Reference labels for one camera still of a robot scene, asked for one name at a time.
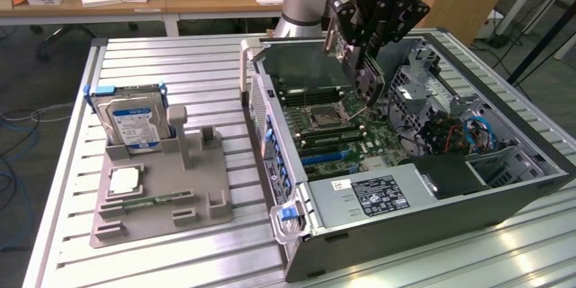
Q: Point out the graphics card with metal bracket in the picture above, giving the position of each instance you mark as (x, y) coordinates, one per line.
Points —
(370, 85)

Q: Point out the metal disk bay cage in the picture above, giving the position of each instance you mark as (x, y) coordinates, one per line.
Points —
(404, 92)

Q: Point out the metal socket cover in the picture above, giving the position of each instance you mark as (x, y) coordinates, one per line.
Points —
(348, 109)

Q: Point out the CPU socket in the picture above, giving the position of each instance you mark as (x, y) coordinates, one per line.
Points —
(324, 117)

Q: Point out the green RAM stick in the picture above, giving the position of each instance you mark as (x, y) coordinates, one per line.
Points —
(330, 139)
(150, 200)

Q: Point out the green motherboard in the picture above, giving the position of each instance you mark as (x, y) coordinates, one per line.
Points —
(373, 143)

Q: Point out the blue expansion slot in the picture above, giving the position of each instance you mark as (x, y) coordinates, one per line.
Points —
(324, 158)

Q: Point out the grey power supply unit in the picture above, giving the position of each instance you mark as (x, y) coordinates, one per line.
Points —
(328, 200)

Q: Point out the silver hard disk blue label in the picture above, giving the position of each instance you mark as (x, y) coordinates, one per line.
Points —
(132, 126)

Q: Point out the blue case latch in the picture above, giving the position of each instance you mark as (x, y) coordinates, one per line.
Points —
(288, 216)

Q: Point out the black open PC case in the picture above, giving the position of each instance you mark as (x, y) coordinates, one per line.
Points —
(404, 230)

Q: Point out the black office chair base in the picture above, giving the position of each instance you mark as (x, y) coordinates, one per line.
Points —
(49, 42)

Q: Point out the silver CPU chip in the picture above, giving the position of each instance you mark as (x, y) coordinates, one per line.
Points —
(124, 181)

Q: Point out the grey printed parts rack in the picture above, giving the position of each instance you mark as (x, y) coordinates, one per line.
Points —
(154, 214)

